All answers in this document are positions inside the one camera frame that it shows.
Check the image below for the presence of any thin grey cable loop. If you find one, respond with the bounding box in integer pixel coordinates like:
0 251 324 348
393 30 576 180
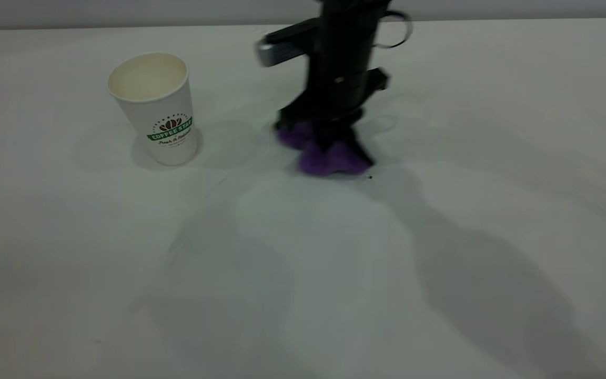
374 10 415 51

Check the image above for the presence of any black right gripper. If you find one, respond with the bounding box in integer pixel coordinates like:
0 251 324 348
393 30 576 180
276 13 391 154

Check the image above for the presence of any white paper coffee cup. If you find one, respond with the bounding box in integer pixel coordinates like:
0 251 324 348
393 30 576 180
106 52 199 167

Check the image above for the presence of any purple cloth with black trim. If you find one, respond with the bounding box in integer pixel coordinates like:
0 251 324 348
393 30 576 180
276 121 375 177

